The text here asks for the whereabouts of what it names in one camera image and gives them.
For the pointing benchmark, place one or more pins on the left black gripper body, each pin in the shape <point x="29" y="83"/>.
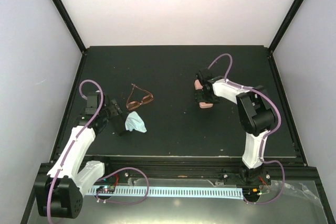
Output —
<point x="114" y="109"/>

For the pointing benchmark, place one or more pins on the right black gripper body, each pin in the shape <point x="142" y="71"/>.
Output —
<point x="205" y="97"/>

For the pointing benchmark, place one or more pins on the pink glasses case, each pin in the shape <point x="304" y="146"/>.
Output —
<point x="199" y="96"/>

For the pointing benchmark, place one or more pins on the light blue cleaning cloth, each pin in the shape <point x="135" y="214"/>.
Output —
<point x="134" y="122"/>

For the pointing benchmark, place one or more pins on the black glasses case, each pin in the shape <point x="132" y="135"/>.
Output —
<point x="118" y="123"/>

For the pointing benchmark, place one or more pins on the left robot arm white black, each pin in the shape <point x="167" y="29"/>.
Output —
<point x="59" y="191"/>

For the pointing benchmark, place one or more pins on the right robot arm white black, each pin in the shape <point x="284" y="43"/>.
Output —
<point x="258" y="116"/>

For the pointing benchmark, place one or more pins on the brown sunglasses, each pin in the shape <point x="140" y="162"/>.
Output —
<point x="134" y="104"/>

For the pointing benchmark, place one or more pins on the left circuit board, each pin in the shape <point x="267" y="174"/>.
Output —
<point x="107" y="189"/>

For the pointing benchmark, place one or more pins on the circuit board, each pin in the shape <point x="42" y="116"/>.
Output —
<point x="107" y="189"/>
<point x="256" y="191"/>

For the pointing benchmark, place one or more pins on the right circuit board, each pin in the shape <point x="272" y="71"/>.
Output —
<point x="256" y="191"/>

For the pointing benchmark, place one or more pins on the clear plastic sheet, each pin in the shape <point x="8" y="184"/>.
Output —
<point x="201" y="201"/>

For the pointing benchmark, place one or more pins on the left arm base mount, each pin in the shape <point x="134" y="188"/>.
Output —
<point x="121" y="173"/>

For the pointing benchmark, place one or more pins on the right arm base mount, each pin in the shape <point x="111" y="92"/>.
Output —
<point x="236" y="178"/>

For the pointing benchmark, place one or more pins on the white slotted cable duct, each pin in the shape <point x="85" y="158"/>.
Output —
<point x="181" y="192"/>

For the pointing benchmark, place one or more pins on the left black frame post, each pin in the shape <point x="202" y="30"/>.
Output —
<point x="69" y="24"/>

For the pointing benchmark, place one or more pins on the black frame post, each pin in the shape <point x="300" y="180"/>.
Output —
<point x="296" y="4"/>
<point x="69" y="24"/>

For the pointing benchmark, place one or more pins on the right black frame post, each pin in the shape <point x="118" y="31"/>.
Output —
<point x="296" y="4"/>

